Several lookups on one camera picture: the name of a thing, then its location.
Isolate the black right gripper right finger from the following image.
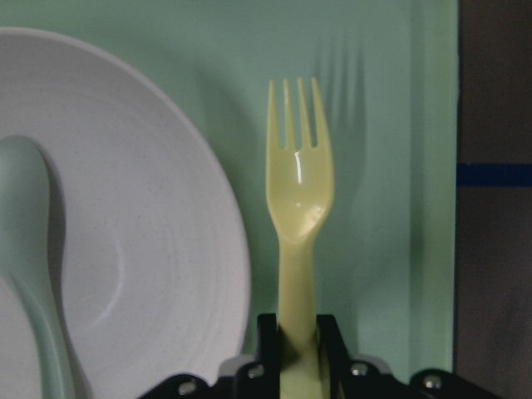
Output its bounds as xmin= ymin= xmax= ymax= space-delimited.
xmin=317 ymin=315 xmax=390 ymax=398

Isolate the grey-green plastic spoon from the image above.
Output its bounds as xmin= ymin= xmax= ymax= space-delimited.
xmin=1 ymin=136 xmax=77 ymax=398

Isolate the white round plate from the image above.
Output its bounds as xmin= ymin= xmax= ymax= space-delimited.
xmin=1 ymin=27 xmax=250 ymax=398

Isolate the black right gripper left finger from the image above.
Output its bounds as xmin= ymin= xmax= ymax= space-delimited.
xmin=234 ymin=313 xmax=280 ymax=398

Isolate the yellow plastic fork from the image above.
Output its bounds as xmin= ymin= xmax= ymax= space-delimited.
xmin=265 ymin=79 xmax=335 ymax=398

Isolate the mint green tray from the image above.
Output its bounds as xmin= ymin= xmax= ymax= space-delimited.
xmin=1 ymin=1 xmax=458 ymax=382

